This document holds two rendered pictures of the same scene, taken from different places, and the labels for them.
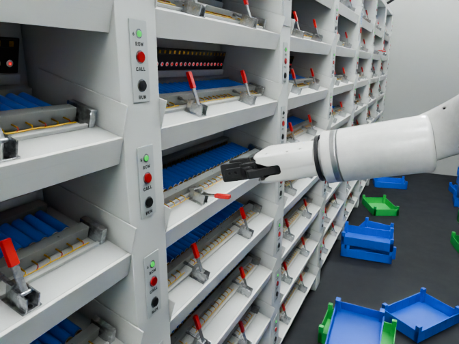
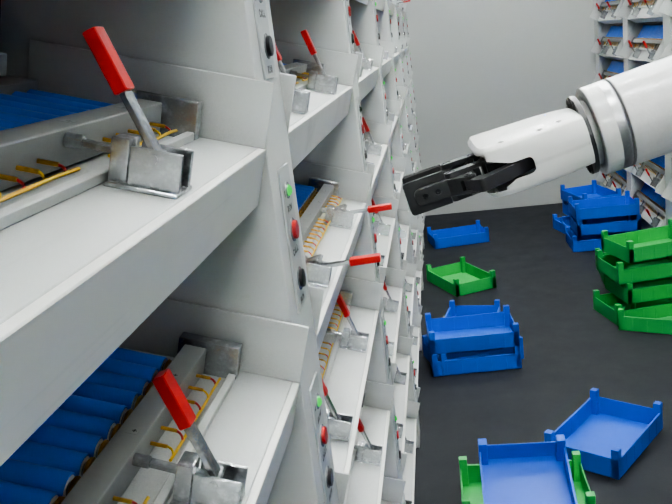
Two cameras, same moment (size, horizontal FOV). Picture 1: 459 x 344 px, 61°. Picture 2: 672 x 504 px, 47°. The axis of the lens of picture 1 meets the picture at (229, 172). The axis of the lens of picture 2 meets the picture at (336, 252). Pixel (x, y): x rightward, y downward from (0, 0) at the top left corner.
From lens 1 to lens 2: 0.30 m
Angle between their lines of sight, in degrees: 17
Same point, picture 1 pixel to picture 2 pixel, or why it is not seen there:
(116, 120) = (248, 116)
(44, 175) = (213, 224)
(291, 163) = (554, 148)
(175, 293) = not seen: hidden behind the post
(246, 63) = (277, 23)
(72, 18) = not seen: outside the picture
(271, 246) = (380, 364)
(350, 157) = (651, 117)
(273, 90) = (341, 68)
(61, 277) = (228, 445)
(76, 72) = (135, 33)
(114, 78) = (236, 33)
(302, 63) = not seen: hidden behind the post
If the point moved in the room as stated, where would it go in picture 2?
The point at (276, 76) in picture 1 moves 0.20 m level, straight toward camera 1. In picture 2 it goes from (342, 41) to (376, 37)
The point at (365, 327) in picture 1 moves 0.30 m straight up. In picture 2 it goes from (538, 477) to (530, 359)
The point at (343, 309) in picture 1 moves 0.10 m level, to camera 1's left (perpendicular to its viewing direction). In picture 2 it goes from (492, 458) to (456, 470)
